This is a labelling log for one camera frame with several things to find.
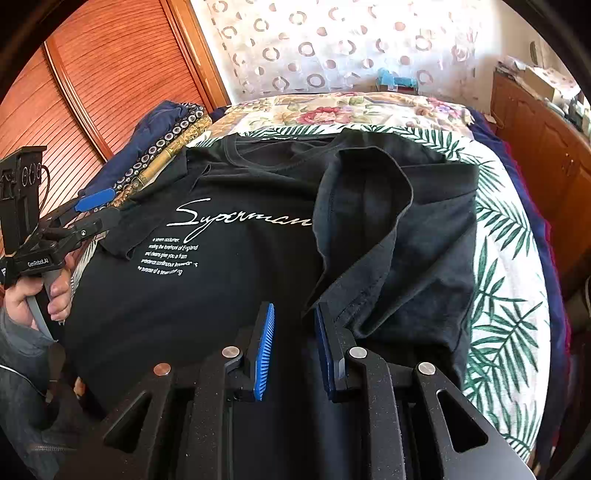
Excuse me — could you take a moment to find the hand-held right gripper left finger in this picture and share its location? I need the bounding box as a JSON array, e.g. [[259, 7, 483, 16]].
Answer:
[[48, 302, 276, 480]]

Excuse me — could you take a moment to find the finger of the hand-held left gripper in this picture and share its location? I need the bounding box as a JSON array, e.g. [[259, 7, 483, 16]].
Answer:
[[44, 188, 116, 232], [46, 209, 122, 252]]

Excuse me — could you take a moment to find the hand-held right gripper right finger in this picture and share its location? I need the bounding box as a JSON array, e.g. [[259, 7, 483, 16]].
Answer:
[[314, 302, 536, 480]]

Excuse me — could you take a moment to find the black printed t-shirt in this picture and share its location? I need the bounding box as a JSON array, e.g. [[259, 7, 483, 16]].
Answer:
[[65, 127, 481, 414]]

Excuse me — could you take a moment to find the person's left forearm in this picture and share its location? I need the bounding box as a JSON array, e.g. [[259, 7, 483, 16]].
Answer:
[[0, 302, 65, 402]]

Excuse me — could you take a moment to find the person's left hand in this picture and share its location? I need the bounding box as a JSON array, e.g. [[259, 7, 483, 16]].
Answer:
[[4, 254, 74, 330]]

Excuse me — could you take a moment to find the folded navy cloth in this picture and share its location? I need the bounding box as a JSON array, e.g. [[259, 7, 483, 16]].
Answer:
[[78, 100, 188, 197]]

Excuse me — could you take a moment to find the folded dark circle-patterned cloth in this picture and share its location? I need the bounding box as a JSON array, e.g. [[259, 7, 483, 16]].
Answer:
[[113, 104, 204, 197]]

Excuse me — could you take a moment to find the folded gold patterned cloth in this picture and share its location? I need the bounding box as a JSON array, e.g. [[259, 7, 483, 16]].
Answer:
[[127, 115, 214, 197]]

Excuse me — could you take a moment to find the wooden louvred wardrobe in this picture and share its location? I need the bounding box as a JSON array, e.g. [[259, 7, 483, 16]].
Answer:
[[0, 0, 232, 259]]

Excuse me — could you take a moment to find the palm leaf print blanket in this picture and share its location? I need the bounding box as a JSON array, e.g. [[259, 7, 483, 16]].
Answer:
[[60, 122, 552, 462]]

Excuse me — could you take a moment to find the person's grey jacket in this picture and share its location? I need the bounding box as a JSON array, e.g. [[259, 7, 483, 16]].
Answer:
[[0, 342, 109, 467]]

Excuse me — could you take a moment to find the floral navy blanket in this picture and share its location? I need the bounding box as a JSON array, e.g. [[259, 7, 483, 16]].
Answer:
[[203, 92, 571, 467]]

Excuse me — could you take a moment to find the white circle-patterned curtain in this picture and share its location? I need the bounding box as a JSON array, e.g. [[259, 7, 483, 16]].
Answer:
[[198, 0, 504, 100]]

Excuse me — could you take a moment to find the small blue box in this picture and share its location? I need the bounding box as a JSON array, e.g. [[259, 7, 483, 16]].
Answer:
[[376, 68, 419, 93]]

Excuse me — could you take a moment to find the wooden dresser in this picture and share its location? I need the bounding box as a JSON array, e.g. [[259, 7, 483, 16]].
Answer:
[[489, 69, 591, 259]]

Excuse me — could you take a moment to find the cardboard box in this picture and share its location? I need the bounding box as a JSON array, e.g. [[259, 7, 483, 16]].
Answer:
[[526, 67, 570, 100]]

